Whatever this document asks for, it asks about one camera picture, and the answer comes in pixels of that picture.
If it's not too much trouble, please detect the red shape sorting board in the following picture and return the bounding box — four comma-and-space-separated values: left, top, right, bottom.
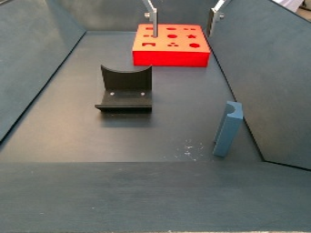
133, 24, 210, 67

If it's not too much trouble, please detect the black curved holder stand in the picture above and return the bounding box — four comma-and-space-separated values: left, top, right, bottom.
95, 66, 153, 111

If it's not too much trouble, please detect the blue arch block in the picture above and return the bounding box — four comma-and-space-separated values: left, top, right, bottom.
213, 101, 244, 157

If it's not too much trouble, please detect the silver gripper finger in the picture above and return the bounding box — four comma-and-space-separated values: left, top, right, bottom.
208, 0, 228, 36
142, 0, 158, 37

